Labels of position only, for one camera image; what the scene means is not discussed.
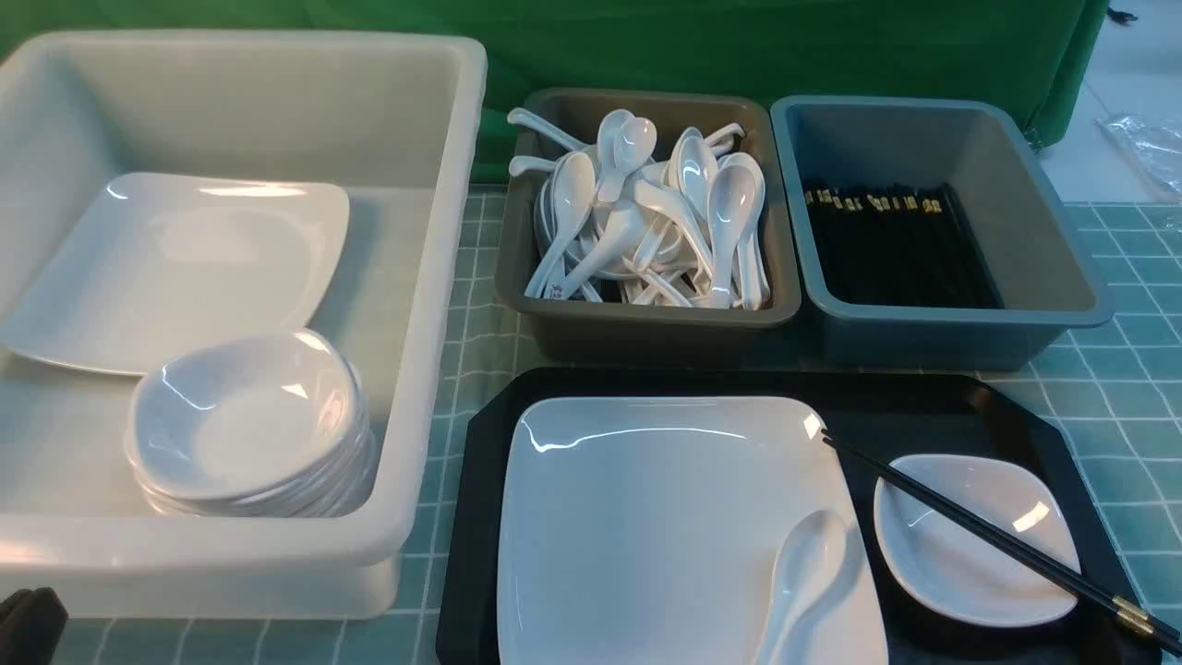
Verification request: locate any white square rice plate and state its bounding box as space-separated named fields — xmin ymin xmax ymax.
xmin=496 ymin=395 xmax=889 ymax=664

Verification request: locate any white ceramic soup spoon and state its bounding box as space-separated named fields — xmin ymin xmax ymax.
xmin=751 ymin=509 xmax=849 ymax=664

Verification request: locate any small white sauce dish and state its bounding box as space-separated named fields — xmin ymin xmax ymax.
xmin=873 ymin=454 xmax=1080 ymax=628

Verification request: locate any black chopstick pair gold band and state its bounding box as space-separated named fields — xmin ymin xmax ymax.
xmin=820 ymin=428 xmax=1181 ymax=657

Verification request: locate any white square plate in tub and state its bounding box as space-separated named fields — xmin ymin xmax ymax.
xmin=4 ymin=172 xmax=351 ymax=376

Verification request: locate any brown-grey spoon bin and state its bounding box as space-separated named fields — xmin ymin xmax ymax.
xmin=494 ymin=89 xmax=803 ymax=367

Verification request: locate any pile of white spoons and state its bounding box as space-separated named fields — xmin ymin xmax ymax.
xmin=507 ymin=107 xmax=772 ymax=311

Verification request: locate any large white plastic tub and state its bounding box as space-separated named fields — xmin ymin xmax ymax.
xmin=1 ymin=30 xmax=487 ymax=620

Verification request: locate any bundle of black chopsticks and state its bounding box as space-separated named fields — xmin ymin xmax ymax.
xmin=803 ymin=178 xmax=1002 ymax=308

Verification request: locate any black serving tray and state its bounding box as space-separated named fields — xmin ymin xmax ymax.
xmin=435 ymin=369 xmax=1162 ymax=664

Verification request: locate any stack of white small bowls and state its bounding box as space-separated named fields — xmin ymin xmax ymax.
xmin=123 ymin=330 xmax=381 ymax=519

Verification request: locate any blue-grey chopstick bin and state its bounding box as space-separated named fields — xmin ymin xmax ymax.
xmin=771 ymin=94 xmax=1113 ymax=370

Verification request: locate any green backdrop cloth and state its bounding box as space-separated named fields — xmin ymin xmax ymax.
xmin=1 ymin=1 xmax=1109 ymax=184

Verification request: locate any clear plastic bag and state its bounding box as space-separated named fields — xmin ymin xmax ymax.
xmin=1096 ymin=113 xmax=1181 ymax=202

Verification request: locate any black gripper corner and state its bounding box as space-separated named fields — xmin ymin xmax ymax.
xmin=1 ymin=586 xmax=69 ymax=664

